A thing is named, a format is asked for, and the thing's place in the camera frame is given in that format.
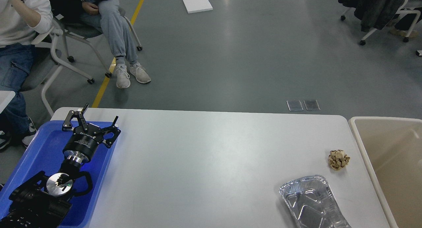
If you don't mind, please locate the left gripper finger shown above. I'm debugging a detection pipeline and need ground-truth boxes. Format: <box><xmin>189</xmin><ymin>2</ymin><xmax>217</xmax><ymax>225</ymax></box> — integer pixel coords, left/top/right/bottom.
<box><xmin>94</xmin><ymin>116</ymin><xmax>121</xmax><ymax>148</ymax></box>
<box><xmin>62</xmin><ymin>103</ymin><xmax>90</xmax><ymax>133</ymax></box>

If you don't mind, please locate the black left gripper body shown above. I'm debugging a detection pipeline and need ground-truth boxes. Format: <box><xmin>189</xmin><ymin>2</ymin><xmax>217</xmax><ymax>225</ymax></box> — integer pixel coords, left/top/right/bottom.
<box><xmin>62</xmin><ymin>122</ymin><xmax>109</xmax><ymax>163</ymax></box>

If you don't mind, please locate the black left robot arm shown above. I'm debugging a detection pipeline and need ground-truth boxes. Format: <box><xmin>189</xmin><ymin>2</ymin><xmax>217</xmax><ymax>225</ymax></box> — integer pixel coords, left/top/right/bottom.
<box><xmin>1</xmin><ymin>105</ymin><xmax>121</xmax><ymax>228</ymax></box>

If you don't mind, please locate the blue plastic tray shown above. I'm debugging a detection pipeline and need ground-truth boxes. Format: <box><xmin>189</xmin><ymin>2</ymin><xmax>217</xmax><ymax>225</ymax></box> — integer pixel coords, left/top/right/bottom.
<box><xmin>0</xmin><ymin>121</ymin><xmax>115</xmax><ymax>228</ymax></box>

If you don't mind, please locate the white office chair near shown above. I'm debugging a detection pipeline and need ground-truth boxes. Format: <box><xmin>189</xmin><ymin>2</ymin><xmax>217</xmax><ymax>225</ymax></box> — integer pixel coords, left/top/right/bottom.
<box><xmin>20</xmin><ymin>18</ymin><xmax>95</xmax><ymax>116</ymax></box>

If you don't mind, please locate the white office chair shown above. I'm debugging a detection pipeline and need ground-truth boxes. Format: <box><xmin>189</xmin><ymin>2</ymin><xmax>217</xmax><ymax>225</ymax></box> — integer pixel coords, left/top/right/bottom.
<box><xmin>54</xmin><ymin>7</ymin><xmax>143</xmax><ymax>84</ymax></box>
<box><xmin>20</xmin><ymin>18</ymin><xmax>95</xmax><ymax>116</ymax></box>

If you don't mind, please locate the white side table corner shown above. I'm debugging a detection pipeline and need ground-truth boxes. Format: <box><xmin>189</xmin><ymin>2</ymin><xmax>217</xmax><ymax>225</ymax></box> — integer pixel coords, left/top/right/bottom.
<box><xmin>0</xmin><ymin>91</ymin><xmax>16</xmax><ymax>113</ymax></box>

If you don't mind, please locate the white office chair far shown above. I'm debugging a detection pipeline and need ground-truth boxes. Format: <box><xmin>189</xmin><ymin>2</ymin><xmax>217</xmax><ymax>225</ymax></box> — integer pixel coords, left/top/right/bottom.
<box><xmin>54</xmin><ymin>7</ymin><xmax>143</xmax><ymax>84</ymax></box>

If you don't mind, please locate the person in grey trousers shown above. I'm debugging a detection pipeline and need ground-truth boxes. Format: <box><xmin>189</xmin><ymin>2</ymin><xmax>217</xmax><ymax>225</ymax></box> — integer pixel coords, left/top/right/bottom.
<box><xmin>49</xmin><ymin>0</ymin><xmax>151</xmax><ymax>88</ymax></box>

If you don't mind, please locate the person in white sweater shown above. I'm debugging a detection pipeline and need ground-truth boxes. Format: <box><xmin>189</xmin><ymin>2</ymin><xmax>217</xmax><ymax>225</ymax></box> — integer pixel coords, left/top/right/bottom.
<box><xmin>0</xmin><ymin>0</ymin><xmax>52</xmax><ymax>150</ymax></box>

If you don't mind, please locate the left floor socket plate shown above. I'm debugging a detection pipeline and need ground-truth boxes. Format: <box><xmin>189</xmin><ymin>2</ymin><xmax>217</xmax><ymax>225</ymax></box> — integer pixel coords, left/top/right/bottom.
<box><xmin>286</xmin><ymin>100</ymin><xmax>304</xmax><ymax>111</ymax></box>

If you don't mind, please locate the floor socket plate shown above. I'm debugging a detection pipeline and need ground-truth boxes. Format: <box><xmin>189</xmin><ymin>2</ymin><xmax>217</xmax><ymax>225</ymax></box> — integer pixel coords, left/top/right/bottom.
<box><xmin>304</xmin><ymin>100</ymin><xmax>321</xmax><ymax>111</ymax></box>
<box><xmin>286</xmin><ymin>100</ymin><xmax>304</xmax><ymax>111</ymax></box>

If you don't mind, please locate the right floor socket plate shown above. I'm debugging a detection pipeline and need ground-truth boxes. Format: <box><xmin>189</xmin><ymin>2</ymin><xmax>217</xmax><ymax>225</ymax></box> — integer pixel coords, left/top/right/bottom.
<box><xmin>304</xmin><ymin>100</ymin><xmax>321</xmax><ymax>111</ymax></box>

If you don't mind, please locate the aluminium foil tray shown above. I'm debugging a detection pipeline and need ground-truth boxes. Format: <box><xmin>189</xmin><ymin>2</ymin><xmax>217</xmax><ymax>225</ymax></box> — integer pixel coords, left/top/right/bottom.
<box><xmin>279</xmin><ymin>175</ymin><xmax>351</xmax><ymax>228</ymax></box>

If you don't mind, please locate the crumpled brown paper ball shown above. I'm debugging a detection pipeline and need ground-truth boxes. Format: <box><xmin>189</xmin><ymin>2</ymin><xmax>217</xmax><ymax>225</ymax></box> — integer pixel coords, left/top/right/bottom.
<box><xmin>328</xmin><ymin>149</ymin><xmax>350</xmax><ymax>171</ymax></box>

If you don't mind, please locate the beige plastic bin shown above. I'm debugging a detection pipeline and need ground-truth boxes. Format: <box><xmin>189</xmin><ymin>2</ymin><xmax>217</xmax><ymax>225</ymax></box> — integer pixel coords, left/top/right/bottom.
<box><xmin>349</xmin><ymin>116</ymin><xmax>422</xmax><ymax>228</ymax></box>

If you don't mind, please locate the chair with dark jacket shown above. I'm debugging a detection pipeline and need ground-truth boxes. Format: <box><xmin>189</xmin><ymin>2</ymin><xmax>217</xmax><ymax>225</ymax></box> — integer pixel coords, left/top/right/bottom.
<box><xmin>338</xmin><ymin>0</ymin><xmax>421</xmax><ymax>46</ymax></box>

